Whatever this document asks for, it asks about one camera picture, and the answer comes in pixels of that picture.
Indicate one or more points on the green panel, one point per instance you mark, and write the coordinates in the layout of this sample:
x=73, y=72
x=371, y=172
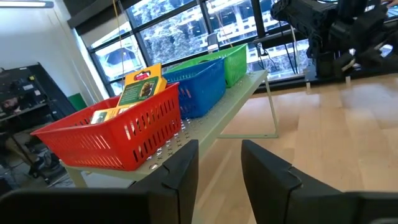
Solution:
x=77, y=101

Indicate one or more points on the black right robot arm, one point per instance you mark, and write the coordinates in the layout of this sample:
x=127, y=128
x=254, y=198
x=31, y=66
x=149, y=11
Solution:
x=335, y=31

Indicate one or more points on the yellow green crayon box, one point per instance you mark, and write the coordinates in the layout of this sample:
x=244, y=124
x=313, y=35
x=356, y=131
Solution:
x=140, y=90
x=107, y=115

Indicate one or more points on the blue plastic basket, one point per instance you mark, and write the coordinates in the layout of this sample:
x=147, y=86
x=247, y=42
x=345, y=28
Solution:
x=202, y=90

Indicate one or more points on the red plastic basket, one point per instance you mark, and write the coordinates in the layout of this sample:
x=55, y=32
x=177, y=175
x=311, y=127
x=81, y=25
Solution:
x=118, y=143

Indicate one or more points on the green plastic basket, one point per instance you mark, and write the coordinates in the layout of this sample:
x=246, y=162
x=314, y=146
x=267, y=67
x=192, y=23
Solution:
x=236, y=67

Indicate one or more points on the sage green perforated metal shelf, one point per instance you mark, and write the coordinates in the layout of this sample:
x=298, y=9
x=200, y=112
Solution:
x=214, y=121

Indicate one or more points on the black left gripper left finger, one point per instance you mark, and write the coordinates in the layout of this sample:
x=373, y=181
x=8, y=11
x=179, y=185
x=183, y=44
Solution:
x=174, y=193

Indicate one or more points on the long linear ceiling light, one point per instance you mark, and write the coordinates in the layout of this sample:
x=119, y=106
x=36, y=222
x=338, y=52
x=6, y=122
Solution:
x=25, y=3

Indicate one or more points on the person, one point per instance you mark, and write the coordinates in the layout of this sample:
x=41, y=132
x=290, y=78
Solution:
x=11, y=104

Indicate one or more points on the black cabinet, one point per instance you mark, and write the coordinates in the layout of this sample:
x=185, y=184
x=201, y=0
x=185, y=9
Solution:
x=37, y=90

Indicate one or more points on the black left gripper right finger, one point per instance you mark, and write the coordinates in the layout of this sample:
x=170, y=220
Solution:
x=273, y=196

